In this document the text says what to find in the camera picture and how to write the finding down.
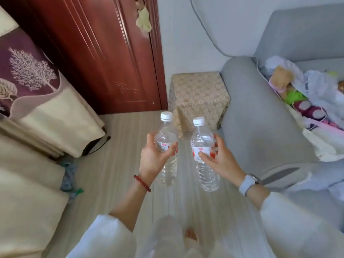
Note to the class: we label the person's left hand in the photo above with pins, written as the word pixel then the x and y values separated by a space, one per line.
pixel 149 163

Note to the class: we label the person's right hand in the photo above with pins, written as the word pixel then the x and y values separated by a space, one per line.
pixel 224 165

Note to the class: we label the person's left thumb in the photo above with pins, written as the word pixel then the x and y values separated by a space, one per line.
pixel 169 150

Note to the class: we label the person's right thumb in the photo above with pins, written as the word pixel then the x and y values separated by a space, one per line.
pixel 207 156

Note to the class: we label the clear water bottle red label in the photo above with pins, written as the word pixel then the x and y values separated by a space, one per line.
pixel 202 139
pixel 167 131

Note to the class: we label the person's left forearm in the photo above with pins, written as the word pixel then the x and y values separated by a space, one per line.
pixel 129 204

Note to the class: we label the person's right forearm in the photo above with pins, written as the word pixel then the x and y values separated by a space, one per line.
pixel 257 197

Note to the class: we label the white wrist watch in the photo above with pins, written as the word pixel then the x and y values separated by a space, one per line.
pixel 247 185

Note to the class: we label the grey fabric sofa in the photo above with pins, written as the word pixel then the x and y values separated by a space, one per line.
pixel 255 126

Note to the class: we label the gold patterned fabric stool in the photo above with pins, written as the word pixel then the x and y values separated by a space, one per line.
pixel 197 96

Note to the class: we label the person's foot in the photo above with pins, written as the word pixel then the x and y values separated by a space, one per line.
pixel 192 235

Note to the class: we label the blue green crumpled cloth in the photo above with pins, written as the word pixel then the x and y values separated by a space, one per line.
pixel 70 180

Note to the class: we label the brown plush toy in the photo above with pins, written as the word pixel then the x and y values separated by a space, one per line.
pixel 280 76

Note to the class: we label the white long-sleeved garment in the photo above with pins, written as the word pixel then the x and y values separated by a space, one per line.
pixel 295 233

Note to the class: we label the white fabric bag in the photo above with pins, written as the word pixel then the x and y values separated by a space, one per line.
pixel 326 143

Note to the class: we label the reddish brown wooden door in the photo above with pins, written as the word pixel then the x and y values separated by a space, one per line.
pixel 88 51

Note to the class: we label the pile of clothes and toys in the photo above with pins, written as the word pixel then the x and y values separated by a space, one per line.
pixel 319 88

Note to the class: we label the pale hanging door ornament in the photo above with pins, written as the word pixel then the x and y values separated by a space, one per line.
pixel 143 18

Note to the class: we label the purple beige tree-pattern cover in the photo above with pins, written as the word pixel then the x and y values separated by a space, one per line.
pixel 40 85

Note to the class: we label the beige bedding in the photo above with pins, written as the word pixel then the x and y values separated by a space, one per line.
pixel 27 198

